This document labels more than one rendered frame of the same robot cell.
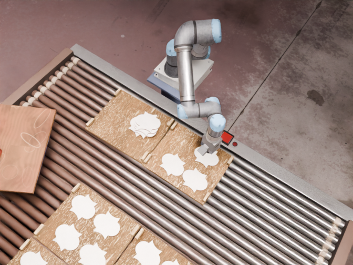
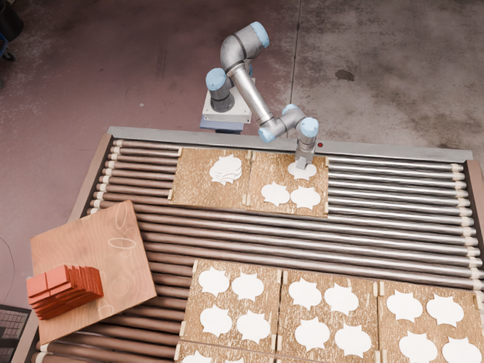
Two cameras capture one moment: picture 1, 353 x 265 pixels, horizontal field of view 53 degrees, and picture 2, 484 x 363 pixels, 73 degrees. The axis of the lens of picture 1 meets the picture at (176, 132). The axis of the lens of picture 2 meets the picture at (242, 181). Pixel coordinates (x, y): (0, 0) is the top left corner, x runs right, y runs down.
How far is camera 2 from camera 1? 0.45 m
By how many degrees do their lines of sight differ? 6
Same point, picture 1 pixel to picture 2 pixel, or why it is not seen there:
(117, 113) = (191, 173)
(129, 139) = (218, 191)
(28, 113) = (103, 217)
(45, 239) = (195, 334)
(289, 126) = (337, 111)
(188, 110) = (273, 129)
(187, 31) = (233, 47)
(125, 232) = (269, 284)
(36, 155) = (137, 256)
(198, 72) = not seen: hidden behind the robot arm
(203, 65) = not seen: hidden behind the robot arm
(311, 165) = (374, 136)
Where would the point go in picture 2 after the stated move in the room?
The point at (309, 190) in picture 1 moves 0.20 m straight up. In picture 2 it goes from (413, 152) to (429, 130)
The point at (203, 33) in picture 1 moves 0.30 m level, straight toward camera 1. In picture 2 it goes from (250, 42) to (272, 93)
